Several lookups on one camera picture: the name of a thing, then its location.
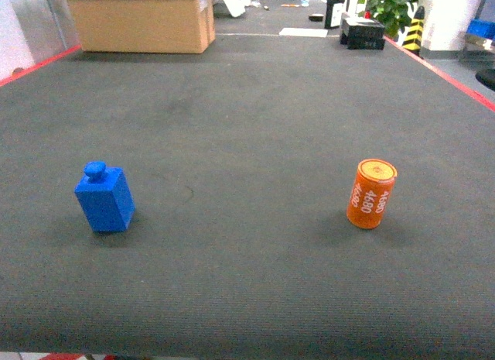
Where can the black upright box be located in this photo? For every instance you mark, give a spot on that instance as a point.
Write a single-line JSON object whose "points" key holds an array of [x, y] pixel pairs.
{"points": [[334, 9]]}

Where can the yellow black striped bollard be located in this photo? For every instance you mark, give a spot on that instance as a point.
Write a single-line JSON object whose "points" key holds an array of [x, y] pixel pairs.
{"points": [[413, 38]]}

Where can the large cardboard box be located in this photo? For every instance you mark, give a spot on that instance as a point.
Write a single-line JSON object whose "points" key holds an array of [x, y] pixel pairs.
{"points": [[144, 26]]}

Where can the white paper sheet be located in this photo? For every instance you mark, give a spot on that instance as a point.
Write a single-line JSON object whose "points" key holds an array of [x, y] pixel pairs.
{"points": [[303, 32]]}

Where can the green potted plant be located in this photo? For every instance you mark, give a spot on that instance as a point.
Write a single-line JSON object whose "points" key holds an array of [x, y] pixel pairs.
{"points": [[394, 15]]}

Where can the blue block part with knob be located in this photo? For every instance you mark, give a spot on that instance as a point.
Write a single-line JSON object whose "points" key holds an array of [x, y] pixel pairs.
{"points": [[105, 198]]}

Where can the orange cylindrical cap 4680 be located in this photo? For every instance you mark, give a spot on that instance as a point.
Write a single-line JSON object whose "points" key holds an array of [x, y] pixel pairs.
{"points": [[371, 191]]}

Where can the black equipment box stack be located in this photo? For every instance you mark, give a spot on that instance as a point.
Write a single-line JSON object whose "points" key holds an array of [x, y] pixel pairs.
{"points": [[362, 34]]}

